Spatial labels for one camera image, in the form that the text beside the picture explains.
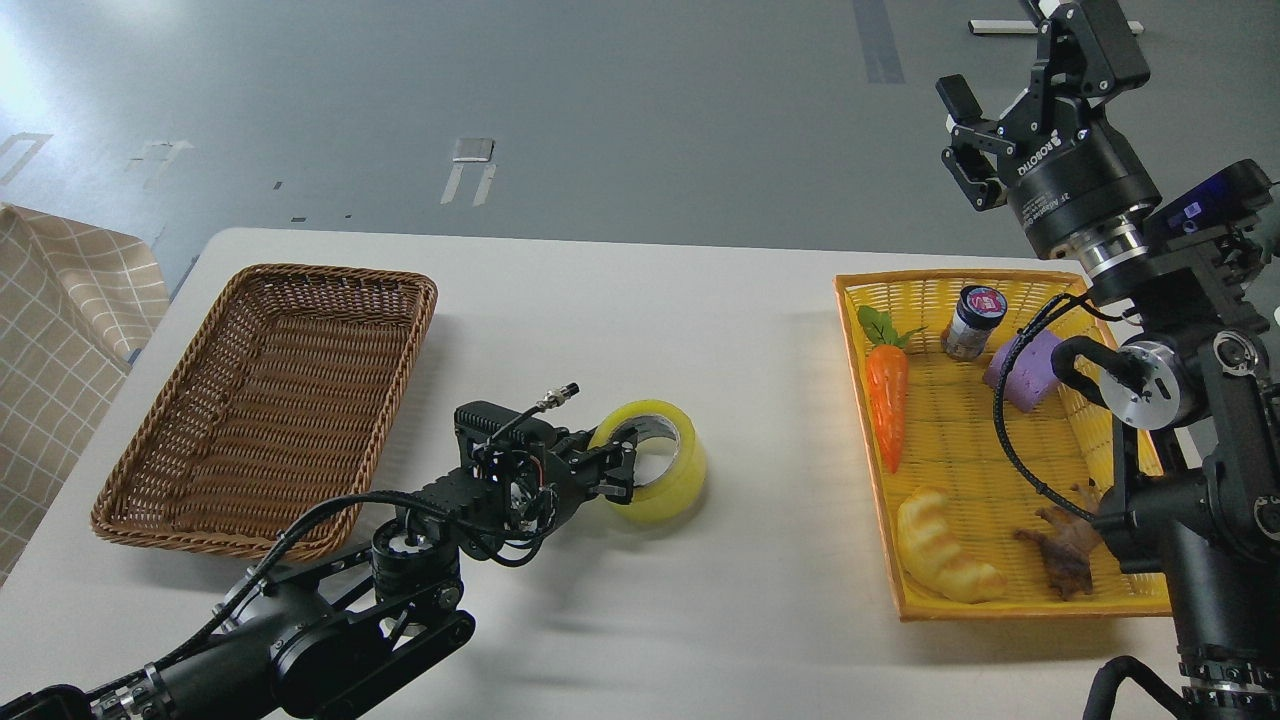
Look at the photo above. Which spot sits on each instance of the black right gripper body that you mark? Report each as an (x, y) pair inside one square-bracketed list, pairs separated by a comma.
[(1076, 177)]

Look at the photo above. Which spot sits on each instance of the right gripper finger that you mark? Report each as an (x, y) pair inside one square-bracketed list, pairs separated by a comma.
[(1086, 50), (982, 154)]

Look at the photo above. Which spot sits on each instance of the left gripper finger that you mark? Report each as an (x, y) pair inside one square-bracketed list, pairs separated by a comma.
[(613, 457), (615, 488)]

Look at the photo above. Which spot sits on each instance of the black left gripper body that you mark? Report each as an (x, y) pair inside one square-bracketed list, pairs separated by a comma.
[(535, 485)]

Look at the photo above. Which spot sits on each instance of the yellow tape roll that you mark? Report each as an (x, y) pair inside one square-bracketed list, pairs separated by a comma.
[(660, 429)]

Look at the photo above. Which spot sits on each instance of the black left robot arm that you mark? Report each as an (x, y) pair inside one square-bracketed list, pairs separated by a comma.
[(362, 594)]

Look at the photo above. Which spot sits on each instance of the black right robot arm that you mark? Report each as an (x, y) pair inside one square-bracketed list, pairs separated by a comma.
[(1194, 403)]

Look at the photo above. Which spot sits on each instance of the white stand base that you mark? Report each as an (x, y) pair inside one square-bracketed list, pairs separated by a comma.
[(993, 27)]

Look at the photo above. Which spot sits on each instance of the small dark jar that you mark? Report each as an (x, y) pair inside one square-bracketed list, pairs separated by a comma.
[(979, 310)]

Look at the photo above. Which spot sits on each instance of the purple foam block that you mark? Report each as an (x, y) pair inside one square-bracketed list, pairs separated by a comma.
[(1031, 379)]

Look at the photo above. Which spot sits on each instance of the orange toy carrot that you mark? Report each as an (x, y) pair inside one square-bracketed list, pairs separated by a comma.
[(887, 376)]

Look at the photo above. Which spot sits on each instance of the brown wicker basket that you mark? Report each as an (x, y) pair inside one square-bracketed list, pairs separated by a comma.
[(283, 399)]

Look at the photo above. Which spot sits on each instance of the yellow plastic basket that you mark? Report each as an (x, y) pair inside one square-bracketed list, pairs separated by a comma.
[(951, 446)]

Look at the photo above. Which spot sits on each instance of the toy croissant bread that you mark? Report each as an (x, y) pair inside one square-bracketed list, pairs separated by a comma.
[(932, 554)]

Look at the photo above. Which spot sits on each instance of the brown toy animal figure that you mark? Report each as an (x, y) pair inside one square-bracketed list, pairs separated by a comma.
[(1065, 552)]

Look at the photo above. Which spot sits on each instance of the beige checked cloth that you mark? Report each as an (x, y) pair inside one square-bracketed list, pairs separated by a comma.
[(78, 303)]

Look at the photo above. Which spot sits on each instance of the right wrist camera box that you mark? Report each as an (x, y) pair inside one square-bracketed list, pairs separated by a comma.
[(1228, 197)]

